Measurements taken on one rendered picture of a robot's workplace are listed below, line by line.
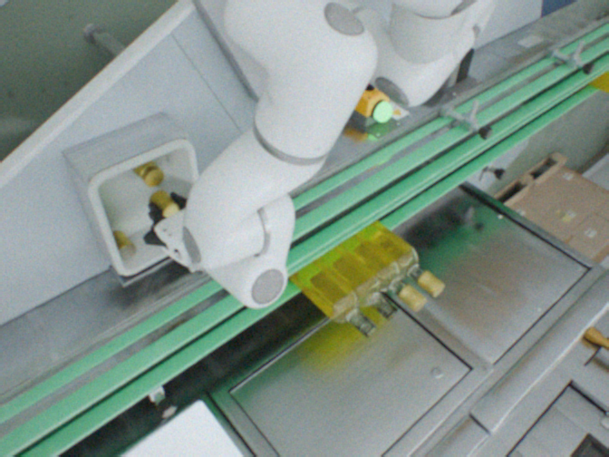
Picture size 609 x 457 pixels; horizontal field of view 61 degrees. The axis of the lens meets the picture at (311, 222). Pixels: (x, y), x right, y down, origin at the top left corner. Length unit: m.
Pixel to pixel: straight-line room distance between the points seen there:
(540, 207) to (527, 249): 3.69
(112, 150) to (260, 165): 0.36
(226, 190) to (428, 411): 0.68
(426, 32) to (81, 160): 0.51
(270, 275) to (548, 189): 4.80
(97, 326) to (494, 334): 0.82
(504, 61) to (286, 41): 1.14
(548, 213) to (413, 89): 4.43
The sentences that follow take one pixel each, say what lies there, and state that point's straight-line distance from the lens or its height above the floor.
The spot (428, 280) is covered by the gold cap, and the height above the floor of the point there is 1.14.
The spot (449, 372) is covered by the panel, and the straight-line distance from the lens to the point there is 1.13.
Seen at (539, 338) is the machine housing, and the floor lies 1.34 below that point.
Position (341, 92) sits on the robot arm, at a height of 1.18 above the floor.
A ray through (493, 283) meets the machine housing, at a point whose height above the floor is 1.18.
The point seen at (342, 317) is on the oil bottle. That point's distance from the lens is 0.99.
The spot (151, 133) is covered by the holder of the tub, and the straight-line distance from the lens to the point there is 0.86.
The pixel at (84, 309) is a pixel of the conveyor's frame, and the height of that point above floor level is 0.81.
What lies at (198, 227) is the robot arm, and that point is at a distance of 0.58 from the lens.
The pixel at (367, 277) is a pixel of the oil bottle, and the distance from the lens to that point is 1.02.
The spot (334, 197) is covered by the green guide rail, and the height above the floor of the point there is 0.93.
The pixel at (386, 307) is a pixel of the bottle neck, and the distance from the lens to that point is 1.01.
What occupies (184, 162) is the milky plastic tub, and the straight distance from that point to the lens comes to 0.88.
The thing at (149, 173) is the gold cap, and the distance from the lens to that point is 0.87.
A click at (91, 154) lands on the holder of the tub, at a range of 0.84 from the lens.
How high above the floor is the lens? 1.45
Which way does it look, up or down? 31 degrees down
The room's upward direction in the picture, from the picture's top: 130 degrees clockwise
